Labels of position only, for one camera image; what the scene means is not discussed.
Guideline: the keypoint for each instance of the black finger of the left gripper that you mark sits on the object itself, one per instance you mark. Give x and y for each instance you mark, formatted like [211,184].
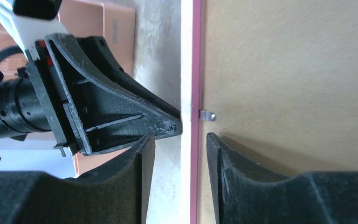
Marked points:
[97,50]

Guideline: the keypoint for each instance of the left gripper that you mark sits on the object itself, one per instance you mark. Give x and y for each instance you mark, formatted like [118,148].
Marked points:
[63,92]

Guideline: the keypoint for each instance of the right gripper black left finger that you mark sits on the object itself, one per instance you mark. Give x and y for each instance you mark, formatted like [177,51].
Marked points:
[117,192]

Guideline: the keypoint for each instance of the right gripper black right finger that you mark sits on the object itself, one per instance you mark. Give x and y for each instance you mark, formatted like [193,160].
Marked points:
[245,192]

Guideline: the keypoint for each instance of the brown cardboard backing board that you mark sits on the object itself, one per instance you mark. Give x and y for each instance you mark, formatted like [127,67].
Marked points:
[282,78]

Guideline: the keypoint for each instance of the pink wooden photo frame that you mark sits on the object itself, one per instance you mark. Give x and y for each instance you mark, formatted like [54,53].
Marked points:
[191,73]

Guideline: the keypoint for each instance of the orange plastic file organizer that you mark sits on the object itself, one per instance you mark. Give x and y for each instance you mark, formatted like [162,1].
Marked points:
[82,18]

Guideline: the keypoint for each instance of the metal turn clip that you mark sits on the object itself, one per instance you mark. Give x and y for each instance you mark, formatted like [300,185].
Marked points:
[206,115]

